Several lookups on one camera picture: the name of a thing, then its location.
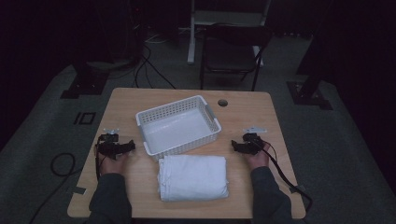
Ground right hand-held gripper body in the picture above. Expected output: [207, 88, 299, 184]
[242, 125, 269, 157]

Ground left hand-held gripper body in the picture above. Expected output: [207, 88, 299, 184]
[95, 127, 126, 161]

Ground white plastic basket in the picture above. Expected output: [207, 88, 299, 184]
[134, 94, 223, 162]

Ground white cloth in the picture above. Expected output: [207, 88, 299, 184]
[157, 154, 230, 203]

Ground person's left hand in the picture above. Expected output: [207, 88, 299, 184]
[98, 151, 133, 177]

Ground person's right hand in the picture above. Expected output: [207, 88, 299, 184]
[245, 141, 272, 171]

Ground grey tape piece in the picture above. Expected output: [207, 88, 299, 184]
[71, 185, 88, 196]
[289, 184, 306, 195]

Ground grey round stand base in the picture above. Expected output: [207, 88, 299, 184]
[87, 59, 138, 72]

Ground black folding chair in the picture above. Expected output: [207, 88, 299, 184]
[199, 22, 275, 92]

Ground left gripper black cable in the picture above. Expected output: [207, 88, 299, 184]
[93, 141, 105, 182]

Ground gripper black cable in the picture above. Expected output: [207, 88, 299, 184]
[257, 138, 314, 216]
[93, 141, 105, 182]

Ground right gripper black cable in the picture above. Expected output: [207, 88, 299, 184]
[257, 138, 314, 216]

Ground black floor cable loop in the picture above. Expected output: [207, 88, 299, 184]
[28, 151, 84, 224]

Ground black stand with base plate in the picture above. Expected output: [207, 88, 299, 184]
[286, 0, 334, 111]
[60, 61, 110, 100]

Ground black cables behind table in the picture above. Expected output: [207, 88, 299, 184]
[133, 44, 177, 91]

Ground white floor cable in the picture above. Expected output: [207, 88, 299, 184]
[144, 33, 171, 45]

